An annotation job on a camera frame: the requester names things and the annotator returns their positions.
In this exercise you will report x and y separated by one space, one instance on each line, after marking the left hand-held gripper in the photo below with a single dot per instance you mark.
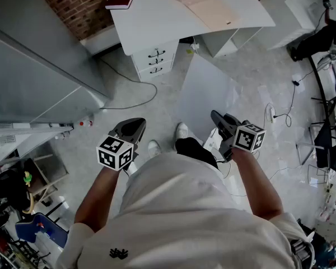
114 155

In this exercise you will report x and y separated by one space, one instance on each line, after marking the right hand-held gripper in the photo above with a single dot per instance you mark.
246 139

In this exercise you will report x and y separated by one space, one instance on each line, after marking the beige box folder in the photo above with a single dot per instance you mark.
212 13

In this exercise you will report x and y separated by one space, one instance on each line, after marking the person's right forearm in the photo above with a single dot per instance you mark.
254 183

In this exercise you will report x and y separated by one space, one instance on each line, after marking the person's left forearm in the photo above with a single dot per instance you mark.
98 195

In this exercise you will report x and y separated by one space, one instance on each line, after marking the person's left white shoe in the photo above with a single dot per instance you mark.
154 148

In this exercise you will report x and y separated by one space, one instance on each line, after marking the person's white shoe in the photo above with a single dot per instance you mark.
154 148
182 130

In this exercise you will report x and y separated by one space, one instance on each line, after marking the white flat board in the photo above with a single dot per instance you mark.
204 94

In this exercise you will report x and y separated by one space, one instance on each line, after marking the person's right white shoe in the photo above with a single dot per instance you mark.
182 130

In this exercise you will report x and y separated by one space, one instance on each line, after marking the person's black trousers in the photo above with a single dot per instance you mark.
193 150

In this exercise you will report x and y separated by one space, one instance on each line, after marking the red-capped bottle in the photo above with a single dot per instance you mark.
85 123

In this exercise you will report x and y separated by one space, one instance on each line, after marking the white power strip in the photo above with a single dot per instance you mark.
272 115

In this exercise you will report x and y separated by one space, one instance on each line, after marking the white drawer unit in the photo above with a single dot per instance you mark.
156 66

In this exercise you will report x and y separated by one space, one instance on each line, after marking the person's white shirt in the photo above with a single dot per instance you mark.
179 220

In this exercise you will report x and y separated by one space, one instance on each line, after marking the black office chair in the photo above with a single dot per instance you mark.
324 150

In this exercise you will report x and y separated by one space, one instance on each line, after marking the green yellow toy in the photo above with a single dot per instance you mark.
28 178

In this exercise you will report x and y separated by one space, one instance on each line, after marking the white desk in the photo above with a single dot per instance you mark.
156 24

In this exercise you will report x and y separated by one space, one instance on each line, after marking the grey metal cabinet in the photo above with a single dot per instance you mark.
30 80

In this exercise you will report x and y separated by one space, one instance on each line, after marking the metal shelf rack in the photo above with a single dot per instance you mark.
16 139

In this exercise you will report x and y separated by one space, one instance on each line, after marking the tall white cabinet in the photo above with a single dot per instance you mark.
282 15

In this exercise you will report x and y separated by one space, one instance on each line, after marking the blue plastic chair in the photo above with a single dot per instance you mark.
47 231

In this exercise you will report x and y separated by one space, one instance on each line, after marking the black bag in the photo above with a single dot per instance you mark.
5 189

